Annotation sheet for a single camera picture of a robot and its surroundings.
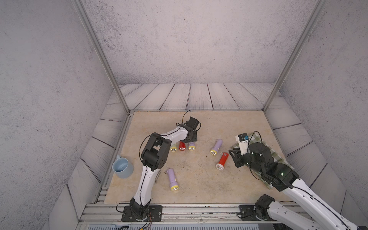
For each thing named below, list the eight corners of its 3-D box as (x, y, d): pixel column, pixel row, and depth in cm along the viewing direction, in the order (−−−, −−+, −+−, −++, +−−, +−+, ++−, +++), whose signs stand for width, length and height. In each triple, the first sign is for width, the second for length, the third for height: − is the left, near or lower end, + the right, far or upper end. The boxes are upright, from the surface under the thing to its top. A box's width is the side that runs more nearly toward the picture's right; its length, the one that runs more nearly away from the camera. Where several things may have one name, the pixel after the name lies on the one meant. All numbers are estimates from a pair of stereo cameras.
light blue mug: (115, 178, 87) (109, 173, 81) (120, 161, 94) (115, 155, 88) (132, 178, 87) (128, 172, 81) (137, 161, 94) (133, 155, 88)
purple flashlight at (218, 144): (209, 154, 97) (209, 151, 95) (217, 140, 104) (217, 138, 102) (215, 157, 95) (215, 154, 93) (222, 143, 102) (223, 140, 100)
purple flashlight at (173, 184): (171, 192, 81) (171, 190, 79) (166, 171, 90) (166, 169, 87) (179, 189, 82) (179, 187, 80) (173, 168, 90) (173, 166, 88)
